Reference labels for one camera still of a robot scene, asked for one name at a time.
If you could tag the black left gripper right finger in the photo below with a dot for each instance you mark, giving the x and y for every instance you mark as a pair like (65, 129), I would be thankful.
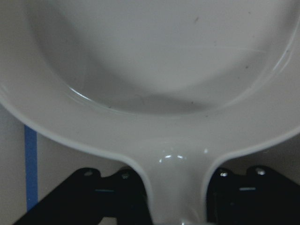
(261, 196)

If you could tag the white plastic dustpan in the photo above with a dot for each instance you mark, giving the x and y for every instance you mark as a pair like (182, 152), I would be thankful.
(172, 88)

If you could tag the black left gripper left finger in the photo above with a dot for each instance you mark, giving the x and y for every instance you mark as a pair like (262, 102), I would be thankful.
(86, 198)

